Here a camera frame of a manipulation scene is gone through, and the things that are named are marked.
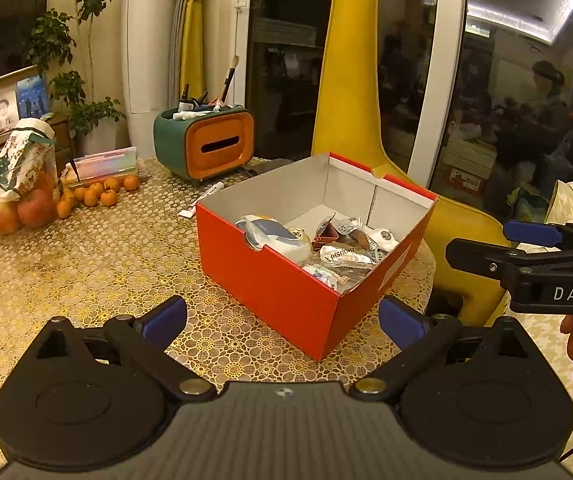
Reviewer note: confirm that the yellow curtain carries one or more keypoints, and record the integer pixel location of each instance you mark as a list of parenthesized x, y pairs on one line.
[(194, 50)]

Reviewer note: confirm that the red cardboard box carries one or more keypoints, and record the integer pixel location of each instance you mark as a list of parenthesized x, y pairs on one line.
[(266, 280)]

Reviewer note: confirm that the grey curtain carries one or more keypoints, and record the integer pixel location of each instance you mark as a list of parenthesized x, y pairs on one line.
[(179, 50)]

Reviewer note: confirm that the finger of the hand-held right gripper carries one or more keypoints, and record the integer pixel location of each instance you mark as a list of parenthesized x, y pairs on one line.
[(471, 255), (531, 232)]

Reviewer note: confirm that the wooden television cabinet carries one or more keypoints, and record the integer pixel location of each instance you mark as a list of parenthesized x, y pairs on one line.
[(64, 132)]

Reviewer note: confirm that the clear packet with barcode label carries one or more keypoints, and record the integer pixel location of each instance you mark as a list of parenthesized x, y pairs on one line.
[(321, 275)]

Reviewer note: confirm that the green and white printed bag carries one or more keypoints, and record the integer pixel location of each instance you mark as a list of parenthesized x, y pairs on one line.
[(21, 160)]

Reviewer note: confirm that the white tube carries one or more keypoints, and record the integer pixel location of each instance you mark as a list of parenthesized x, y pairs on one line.
[(206, 194)]

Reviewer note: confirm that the portrait sketch picture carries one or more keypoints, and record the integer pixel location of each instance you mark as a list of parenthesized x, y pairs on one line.
[(4, 112)]

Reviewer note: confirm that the yellow giraffe figure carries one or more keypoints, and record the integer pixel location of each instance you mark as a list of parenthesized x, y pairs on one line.
[(351, 85)]

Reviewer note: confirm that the white column air conditioner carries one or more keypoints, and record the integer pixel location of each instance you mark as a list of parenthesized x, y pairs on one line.
[(146, 35)]

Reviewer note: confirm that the silver foil packet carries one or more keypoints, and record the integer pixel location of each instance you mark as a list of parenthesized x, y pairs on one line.
[(346, 255)]

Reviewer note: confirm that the tall potted tree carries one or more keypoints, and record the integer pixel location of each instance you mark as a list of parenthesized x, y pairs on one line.
[(56, 40)]

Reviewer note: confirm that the pink binder clip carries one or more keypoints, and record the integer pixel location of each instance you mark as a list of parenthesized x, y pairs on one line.
[(327, 234)]

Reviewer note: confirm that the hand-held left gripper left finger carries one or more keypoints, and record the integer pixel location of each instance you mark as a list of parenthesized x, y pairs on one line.
[(164, 317)]

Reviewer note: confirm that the gold lace desktop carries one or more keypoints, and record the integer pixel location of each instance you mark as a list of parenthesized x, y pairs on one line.
[(116, 270)]

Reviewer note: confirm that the makeup brush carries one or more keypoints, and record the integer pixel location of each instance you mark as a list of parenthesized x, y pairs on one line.
[(227, 80)]

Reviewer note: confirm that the glass sliding door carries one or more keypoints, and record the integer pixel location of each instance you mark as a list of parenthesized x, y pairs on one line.
[(286, 85)]

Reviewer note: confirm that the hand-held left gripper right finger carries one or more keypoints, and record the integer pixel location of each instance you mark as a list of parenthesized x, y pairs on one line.
[(401, 322)]

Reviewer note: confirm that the white and blue pouch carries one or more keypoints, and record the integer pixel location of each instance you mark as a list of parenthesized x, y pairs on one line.
[(271, 235)]

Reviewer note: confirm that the clear plastic flat case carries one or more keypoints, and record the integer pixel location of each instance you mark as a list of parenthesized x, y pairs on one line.
[(101, 162)]

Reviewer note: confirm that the pile of small tangerines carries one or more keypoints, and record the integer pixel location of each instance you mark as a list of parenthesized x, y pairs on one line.
[(91, 195)]

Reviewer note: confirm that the blue picture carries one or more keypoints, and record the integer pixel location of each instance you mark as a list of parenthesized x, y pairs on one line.
[(31, 97)]

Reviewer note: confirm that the red apple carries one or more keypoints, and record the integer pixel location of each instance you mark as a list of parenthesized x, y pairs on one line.
[(36, 207), (4, 217)]

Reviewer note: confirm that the green and orange organizer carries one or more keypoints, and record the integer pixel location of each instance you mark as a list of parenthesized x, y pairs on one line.
[(216, 150)]

